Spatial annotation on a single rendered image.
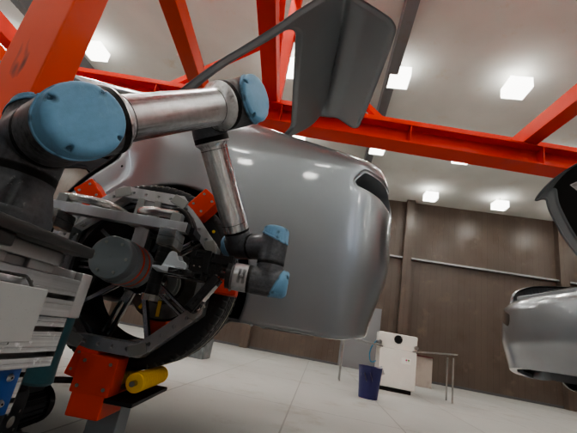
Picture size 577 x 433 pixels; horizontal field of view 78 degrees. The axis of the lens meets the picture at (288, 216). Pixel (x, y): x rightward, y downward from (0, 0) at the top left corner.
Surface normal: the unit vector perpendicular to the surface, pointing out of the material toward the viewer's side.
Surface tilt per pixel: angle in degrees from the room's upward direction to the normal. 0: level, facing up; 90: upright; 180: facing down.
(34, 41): 90
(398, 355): 90
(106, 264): 90
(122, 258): 90
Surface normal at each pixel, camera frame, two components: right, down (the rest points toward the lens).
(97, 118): 0.73, 0.00
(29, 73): 0.02, -0.31
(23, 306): 0.98, 0.14
